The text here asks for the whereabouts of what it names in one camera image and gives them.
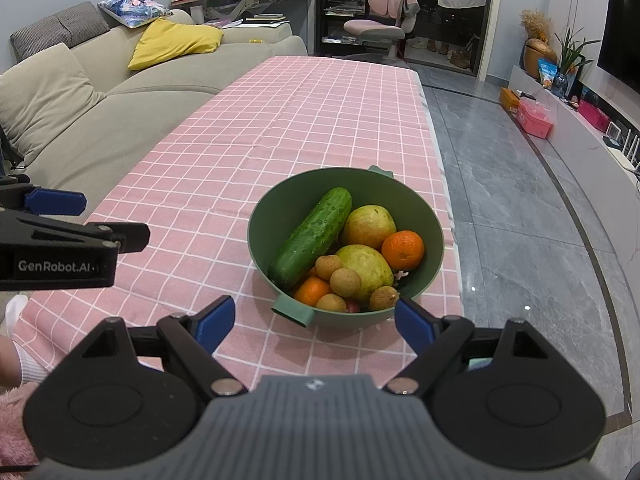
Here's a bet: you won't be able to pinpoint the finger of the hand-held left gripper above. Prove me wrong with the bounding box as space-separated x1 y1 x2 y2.
0 175 87 215
0 210 151 255

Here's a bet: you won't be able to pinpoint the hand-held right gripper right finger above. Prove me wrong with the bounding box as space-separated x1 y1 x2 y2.
384 297 553 396

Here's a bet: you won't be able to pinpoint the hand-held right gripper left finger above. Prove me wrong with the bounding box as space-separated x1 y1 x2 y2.
75 296 248 398

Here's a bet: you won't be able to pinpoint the yellow-green guava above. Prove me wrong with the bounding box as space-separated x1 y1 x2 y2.
334 244 396 303
341 205 397 250

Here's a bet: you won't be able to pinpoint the orange tangerine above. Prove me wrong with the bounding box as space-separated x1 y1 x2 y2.
381 230 426 271
292 276 333 308

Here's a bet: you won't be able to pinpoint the green cucumber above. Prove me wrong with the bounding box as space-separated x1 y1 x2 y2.
267 187 353 291

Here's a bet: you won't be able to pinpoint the green colander bowl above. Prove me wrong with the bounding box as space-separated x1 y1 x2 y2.
247 165 445 331

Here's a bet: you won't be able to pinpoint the white sock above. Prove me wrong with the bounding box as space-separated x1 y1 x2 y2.
5 295 51 386

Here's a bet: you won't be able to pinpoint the beige cushion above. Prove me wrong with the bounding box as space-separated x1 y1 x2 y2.
0 42 107 166

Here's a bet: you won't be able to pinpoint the person's leg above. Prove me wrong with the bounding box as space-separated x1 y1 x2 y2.
0 335 23 388

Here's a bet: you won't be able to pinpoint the beige sofa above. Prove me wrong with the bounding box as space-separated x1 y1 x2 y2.
0 2 308 221

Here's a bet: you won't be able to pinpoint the pink fluffy cloth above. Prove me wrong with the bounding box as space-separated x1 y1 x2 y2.
0 382 40 466

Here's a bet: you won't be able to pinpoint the grey cushion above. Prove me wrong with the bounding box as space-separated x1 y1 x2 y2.
11 1 111 63

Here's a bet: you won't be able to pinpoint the yellow pillow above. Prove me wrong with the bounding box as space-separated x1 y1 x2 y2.
127 17 224 71

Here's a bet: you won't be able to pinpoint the pink checked tablecloth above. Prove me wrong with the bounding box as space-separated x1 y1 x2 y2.
10 56 463 396

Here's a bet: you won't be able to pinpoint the printed pillow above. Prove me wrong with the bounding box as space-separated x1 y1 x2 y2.
97 0 173 28

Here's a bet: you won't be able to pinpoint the white television cabinet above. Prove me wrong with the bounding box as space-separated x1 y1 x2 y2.
510 65 640 241

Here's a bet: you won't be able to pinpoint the pink box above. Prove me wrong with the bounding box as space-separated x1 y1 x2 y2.
516 100 555 140

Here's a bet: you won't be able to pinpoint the dark notebook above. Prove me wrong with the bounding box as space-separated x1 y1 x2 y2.
244 14 291 28

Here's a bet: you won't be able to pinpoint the magenta box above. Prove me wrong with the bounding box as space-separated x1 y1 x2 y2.
577 100 611 131

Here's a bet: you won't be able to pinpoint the white router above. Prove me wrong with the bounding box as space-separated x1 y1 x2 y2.
620 132 640 166

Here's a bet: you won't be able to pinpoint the blue snack bag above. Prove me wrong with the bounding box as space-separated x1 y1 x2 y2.
537 58 558 92

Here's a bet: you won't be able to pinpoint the golden vase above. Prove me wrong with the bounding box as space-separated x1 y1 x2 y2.
523 37 557 80

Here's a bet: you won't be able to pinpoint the black shelf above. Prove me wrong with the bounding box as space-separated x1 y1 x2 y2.
320 0 371 58

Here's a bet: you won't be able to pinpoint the green potted plant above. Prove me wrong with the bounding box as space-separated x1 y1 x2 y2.
555 27 601 76

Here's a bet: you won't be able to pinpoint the pink office chair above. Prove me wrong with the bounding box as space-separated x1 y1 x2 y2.
342 0 418 63

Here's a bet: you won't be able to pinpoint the dried flowers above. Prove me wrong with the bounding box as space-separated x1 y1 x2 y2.
520 8 551 41

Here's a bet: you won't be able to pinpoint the black television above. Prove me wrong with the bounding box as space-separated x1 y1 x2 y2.
597 0 640 96

